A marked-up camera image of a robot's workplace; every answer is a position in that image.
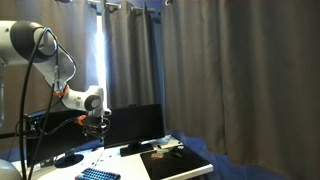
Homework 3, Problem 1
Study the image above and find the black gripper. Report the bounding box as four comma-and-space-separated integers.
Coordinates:
81, 115, 112, 140

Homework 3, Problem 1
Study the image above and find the black monitor with flat stand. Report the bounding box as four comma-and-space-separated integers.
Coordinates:
103, 103, 166, 158

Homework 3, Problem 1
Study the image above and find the blue patterned object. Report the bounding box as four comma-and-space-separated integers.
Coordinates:
74, 167, 122, 180

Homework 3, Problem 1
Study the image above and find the black monitor with round stand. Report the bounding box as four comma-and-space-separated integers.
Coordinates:
25, 109, 105, 169

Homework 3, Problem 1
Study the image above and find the small orange item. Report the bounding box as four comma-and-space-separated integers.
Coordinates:
150, 152, 165, 160

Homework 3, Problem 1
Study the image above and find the small object on tray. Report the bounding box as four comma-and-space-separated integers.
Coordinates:
153, 141, 185, 152

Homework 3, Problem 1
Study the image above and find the black computer mouse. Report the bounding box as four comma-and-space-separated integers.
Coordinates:
169, 150, 184, 159

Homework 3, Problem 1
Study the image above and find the black desk mat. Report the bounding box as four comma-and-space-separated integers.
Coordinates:
139, 146, 211, 180

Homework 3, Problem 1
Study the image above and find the narrow grey curtain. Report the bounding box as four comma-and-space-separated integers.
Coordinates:
102, 0, 156, 109

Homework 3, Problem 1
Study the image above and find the grey curtain beside window gap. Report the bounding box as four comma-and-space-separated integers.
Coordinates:
0, 0, 98, 116

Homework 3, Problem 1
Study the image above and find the metal curtain rod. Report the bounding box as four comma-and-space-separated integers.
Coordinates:
87, 0, 158, 14

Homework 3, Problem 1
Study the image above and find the wide grey curtain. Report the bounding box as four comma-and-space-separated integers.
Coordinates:
161, 0, 320, 180

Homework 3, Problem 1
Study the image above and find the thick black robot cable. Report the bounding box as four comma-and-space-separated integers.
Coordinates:
14, 26, 84, 180

